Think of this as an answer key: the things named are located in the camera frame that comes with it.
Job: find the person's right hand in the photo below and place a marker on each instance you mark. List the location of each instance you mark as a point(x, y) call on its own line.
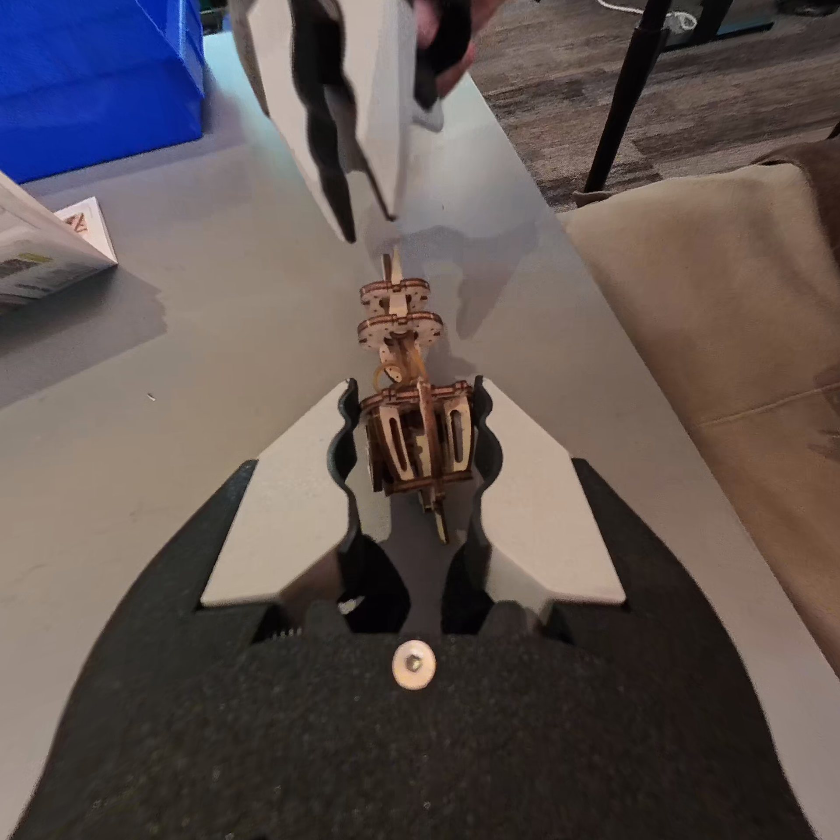
point(485, 13)

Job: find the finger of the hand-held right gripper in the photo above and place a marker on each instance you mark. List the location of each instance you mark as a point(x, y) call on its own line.
point(269, 72)
point(384, 98)

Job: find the blue storage bin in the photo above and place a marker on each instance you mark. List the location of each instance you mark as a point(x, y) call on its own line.
point(85, 85)

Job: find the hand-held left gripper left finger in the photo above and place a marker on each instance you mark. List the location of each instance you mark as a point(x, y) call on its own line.
point(282, 518)

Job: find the wooden model assembly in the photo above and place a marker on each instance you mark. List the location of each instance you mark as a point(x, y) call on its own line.
point(420, 446)

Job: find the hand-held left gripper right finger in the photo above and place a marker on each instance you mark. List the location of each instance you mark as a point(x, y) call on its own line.
point(551, 525)

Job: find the person's beige pants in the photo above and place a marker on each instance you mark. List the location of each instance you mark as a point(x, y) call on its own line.
point(722, 328)

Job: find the black tripod leg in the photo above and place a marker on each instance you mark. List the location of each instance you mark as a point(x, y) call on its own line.
point(627, 98)

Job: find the white instruction booklet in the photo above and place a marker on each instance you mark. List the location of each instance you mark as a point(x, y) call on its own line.
point(39, 256)

